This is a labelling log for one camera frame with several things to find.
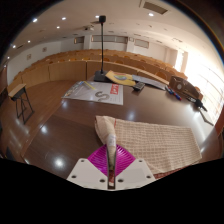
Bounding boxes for blue-grey folder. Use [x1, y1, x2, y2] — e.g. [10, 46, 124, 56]
[131, 74, 167, 91]

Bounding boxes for wooden auditorium seat rows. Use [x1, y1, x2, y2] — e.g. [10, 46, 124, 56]
[6, 48, 188, 95]

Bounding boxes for black handheld device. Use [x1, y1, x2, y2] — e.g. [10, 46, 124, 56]
[191, 96, 209, 113]

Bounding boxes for ceiling air vent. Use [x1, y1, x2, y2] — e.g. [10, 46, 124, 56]
[139, 0, 170, 16]

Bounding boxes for black desk microphone stand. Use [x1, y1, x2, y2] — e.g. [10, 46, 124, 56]
[93, 14, 110, 83]

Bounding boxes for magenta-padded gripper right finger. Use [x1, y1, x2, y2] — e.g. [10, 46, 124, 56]
[114, 143, 157, 191]

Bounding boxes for white printed poster sheet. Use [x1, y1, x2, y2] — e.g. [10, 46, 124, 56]
[61, 80, 125, 107]

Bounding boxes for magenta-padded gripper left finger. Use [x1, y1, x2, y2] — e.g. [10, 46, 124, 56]
[66, 143, 110, 191]

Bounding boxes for recessed ceiling lights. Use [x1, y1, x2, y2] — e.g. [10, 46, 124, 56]
[2, 11, 156, 64]

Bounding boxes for beige waffle-weave towel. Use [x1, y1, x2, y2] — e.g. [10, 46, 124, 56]
[94, 114, 203, 188]

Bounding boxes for blue marker pen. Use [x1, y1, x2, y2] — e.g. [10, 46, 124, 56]
[165, 85, 175, 96]

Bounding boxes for red marker pen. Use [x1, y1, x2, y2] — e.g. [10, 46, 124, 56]
[171, 90, 183, 101]

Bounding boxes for black remote control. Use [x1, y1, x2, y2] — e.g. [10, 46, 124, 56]
[132, 81, 147, 92]

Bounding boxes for small wooden-top side desk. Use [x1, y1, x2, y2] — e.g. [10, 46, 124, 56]
[7, 83, 36, 125]

